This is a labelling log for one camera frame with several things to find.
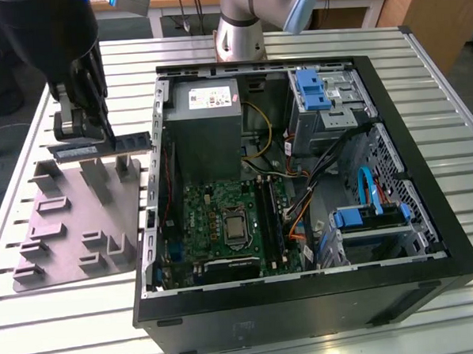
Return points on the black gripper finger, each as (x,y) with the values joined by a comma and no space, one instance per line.
(89,127)
(106,128)

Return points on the blue RAM stick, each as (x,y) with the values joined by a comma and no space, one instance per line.
(76,153)

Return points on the black RAM slot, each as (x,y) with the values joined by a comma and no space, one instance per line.
(266,223)

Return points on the grey parts rack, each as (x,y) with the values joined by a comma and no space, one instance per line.
(84,224)

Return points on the grey power supply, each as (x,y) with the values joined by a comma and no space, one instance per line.
(203,147)

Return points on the green motherboard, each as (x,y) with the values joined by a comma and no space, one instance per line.
(199,226)

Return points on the silver CPU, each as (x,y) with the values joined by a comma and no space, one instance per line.
(236,228)

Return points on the CPU socket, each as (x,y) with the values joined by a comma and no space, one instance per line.
(235,246)

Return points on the black graphics card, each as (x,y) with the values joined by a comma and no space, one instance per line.
(231,268)

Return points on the blue drive latch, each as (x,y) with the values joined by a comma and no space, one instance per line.
(311,90)

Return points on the grey metal drive cage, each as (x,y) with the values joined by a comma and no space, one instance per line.
(336,120)

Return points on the hard disk in blue carrier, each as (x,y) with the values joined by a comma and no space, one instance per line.
(351,217)

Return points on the black PC case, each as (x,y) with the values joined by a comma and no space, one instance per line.
(307,308)

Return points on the grey metal disk bay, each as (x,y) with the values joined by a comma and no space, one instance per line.
(378,233)

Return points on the wooden cabinet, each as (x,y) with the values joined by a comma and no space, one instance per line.
(446,15)

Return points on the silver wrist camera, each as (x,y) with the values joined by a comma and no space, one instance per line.
(132,2)

